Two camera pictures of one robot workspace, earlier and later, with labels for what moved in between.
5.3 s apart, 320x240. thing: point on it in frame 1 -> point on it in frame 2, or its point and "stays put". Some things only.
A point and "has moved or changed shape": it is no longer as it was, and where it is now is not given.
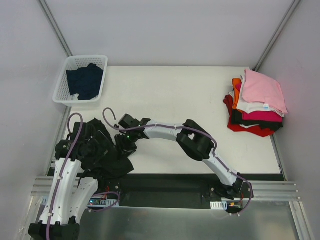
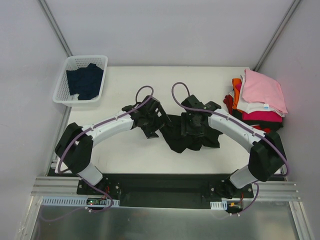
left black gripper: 100,144 -> 152,124
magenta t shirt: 265,116 stays put
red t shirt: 263,132 stays put
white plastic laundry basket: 82,81 stays put
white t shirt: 248,107 stays put
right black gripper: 125,146 -> 191,128
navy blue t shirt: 85,81 stays put
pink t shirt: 259,88 stays put
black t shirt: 103,159 has moved or changed shape
